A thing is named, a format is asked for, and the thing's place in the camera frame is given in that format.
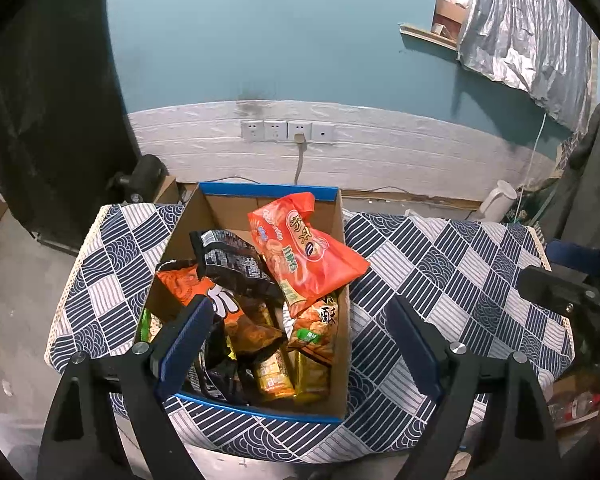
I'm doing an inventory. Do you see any orange squid snack bag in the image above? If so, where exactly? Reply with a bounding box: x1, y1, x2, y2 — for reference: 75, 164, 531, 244
157, 262, 277, 356

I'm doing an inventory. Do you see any yellow red cracker pack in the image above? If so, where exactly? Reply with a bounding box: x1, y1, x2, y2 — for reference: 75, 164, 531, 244
251, 301, 297, 401

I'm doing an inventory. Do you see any black snack packet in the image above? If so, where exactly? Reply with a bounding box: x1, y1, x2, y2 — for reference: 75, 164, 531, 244
189, 229, 285, 304

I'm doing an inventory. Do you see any red orange snack bag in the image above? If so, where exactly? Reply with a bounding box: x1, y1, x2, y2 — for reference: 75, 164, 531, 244
248, 192, 368, 318

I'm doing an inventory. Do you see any silver blue biscuit package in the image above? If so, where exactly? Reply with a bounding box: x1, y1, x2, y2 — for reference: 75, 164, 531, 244
187, 315, 246, 405

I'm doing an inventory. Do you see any orange green cracker bag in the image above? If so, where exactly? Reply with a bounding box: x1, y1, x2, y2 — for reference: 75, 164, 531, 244
282, 294, 339, 366

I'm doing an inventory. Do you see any yellow snack bar package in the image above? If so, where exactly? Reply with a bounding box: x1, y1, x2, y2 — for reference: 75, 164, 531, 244
294, 352, 330, 404

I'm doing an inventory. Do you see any green popcorn snack bag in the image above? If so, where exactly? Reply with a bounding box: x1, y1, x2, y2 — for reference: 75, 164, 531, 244
137, 309, 163, 344

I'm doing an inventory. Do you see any navy patterned tablecloth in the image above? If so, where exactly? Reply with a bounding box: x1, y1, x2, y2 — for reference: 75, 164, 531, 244
45, 204, 574, 464

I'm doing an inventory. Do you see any white electric kettle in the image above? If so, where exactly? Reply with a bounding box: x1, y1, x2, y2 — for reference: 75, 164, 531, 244
478, 180, 517, 222

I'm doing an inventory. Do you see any blue cardboard box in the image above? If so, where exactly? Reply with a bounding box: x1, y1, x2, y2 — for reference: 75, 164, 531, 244
142, 181, 352, 424

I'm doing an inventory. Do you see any silver foil curtain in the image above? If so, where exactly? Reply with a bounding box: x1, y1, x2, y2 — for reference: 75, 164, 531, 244
452, 0, 595, 132

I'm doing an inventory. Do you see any wooden shelf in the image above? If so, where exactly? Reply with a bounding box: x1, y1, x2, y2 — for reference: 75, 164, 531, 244
399, 0, 468, 51

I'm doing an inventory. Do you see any white hanging cord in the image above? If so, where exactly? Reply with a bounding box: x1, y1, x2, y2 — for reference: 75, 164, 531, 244
514, 112, 549, 221

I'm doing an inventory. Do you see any white wall socket strip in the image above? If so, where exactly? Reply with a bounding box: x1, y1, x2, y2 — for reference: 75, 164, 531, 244
240, 119, 337, 144

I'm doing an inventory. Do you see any grey power cable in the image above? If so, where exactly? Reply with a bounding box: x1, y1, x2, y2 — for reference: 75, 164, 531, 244
199, 131, 309, 188

